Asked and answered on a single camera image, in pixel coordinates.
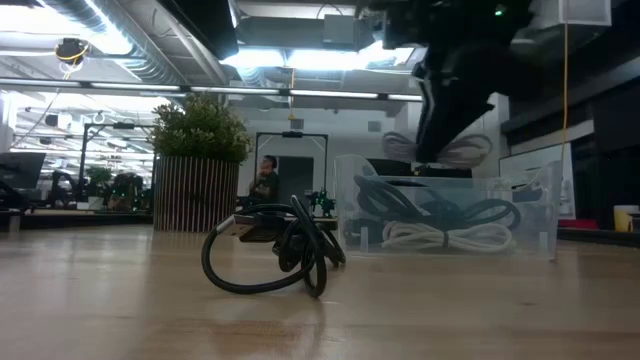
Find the red box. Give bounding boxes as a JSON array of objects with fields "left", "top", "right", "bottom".
[{"left": 558, "top": 218, "right": 601, "bottom": 231}]

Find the white board panel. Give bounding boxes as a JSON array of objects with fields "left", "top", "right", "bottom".
[{"left": 498, "top": 143, "right": 575, "bottom": 217}]

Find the small background potted plant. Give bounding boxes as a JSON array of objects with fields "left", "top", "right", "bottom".
[{"left": 85, "top": 166, "right": 116, "bottom": 199}]

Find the person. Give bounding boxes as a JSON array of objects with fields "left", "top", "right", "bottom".
[{"left": 248, "top": 154, "right": 282, "bottom": 204}]

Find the yellow mug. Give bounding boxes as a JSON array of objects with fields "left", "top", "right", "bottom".
[{"left": 613, "top": 204, "right": 640, "bottom": 233}]

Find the black metal frame rig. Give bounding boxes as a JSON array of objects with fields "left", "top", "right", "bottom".
[{"left": 253, "top": 130, "right": 330, "bottom": 201}]

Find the black ceiling cable reel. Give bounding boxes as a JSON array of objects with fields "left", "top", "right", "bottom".
[{"left": 53, "top": 37, "right": 91, "bottom": 66}]

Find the long ceiling light bar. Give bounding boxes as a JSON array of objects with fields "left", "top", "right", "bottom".
[{"left": 0, "top": 77, "right": 424, "bottom": 103}]

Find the black usb-c cable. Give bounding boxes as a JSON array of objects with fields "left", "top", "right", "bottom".
[
  {"left": 352, "top": 173, "right": 522, "bottom": 234},
  {"left": 201, "top": 194, "right": 347, "bottom": 299}
]

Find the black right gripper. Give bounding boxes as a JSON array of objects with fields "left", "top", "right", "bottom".
[{"left": 357, "top": 0, "right": 536, "bottom": 164}]

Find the dark computer monitor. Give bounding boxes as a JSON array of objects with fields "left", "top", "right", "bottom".
[{"left": 0, "top": 151, "right": 47, "bottom": 190}]

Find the clear plastic bin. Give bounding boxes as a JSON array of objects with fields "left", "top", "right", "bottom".
[{"left": 333, "top": 153, "right": 564, "bottom": 261}]

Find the green artificial plant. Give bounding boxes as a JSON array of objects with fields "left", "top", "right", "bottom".
[{"left": 149, "top": 92, "right": 254, "bottom": 164}]

